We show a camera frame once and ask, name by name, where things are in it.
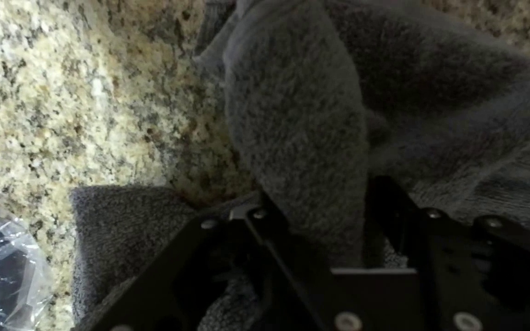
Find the grey towel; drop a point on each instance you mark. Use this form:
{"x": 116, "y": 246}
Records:
{"x": 320, "y": 95}

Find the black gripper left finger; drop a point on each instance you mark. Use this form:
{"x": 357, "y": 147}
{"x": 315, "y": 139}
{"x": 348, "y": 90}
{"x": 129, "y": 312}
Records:
{"x": 236, "y": 266}

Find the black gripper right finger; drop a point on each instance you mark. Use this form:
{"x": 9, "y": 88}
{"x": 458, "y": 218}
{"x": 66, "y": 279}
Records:
{"x": 473, "y": 275}

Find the clear plastic bottle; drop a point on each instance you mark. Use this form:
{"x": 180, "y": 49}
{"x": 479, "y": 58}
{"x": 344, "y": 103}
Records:
{"x": 22, "y": 277}

